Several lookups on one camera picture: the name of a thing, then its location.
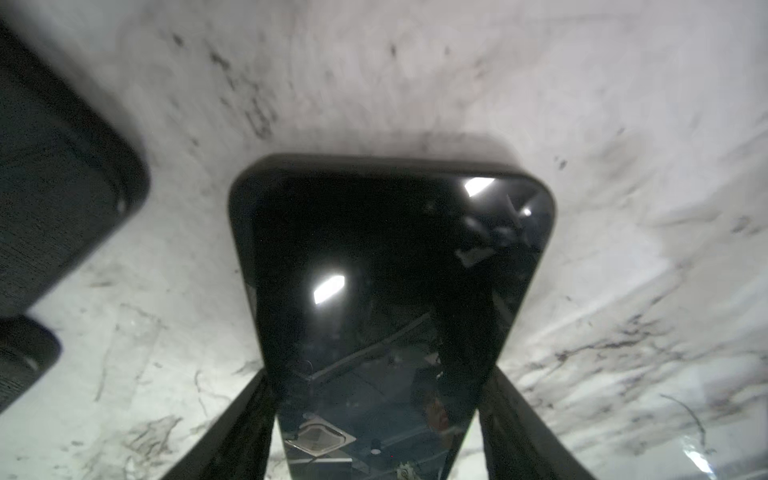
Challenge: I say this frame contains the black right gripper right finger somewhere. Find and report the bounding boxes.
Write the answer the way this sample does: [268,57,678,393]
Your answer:
[479,368,594,480]

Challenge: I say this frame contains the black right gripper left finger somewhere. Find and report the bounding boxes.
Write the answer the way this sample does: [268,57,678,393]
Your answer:
[164,370,276,480]

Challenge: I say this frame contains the black phone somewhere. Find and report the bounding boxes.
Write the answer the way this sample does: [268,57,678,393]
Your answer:
[1,25,150,317]
[229,154,556,479]
[1,316,62,412]

